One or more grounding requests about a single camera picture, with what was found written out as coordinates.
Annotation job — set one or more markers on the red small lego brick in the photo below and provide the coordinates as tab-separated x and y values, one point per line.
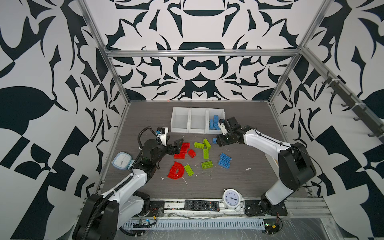
191	153

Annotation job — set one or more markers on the white left storage bin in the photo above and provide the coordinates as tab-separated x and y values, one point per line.
180	120

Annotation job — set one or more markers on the grey wall hook rail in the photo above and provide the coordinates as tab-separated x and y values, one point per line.
361	110

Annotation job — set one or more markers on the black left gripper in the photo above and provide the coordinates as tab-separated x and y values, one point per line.
175	148

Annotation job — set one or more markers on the white cable duct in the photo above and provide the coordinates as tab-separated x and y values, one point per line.
205	224

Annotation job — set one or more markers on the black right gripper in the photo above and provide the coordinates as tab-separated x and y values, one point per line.
220	140

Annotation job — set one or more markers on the white tissue box wooden top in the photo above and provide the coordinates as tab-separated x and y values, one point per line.
274	164

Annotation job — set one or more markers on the white right storage bin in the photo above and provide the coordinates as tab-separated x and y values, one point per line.
213	117

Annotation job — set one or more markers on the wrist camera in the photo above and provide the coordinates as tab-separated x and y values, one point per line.
162	135
222	126

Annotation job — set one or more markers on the clear lidded food container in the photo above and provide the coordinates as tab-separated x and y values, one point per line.
122	161

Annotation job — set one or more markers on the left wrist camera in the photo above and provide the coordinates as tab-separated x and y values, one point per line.
162	135

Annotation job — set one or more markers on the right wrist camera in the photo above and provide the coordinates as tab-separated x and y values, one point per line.
222	126

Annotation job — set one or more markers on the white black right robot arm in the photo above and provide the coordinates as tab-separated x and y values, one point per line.
295	166

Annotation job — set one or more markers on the white analog clock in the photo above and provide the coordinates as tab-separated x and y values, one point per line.
233	200

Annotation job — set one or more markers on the green lego brick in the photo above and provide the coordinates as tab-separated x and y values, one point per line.
207	144
189	170
207	165
199	145
206	154

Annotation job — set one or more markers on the white storage bin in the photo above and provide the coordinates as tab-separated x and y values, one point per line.
180	120
213	117
198	121

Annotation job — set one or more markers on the small green circuit board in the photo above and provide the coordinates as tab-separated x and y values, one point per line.
272	228

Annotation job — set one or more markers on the black remote control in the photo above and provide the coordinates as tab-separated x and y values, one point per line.
202	206

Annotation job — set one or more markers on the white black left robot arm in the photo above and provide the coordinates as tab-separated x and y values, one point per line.
103	215

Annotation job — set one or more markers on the white middle storage bin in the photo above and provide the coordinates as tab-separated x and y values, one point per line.
198	121

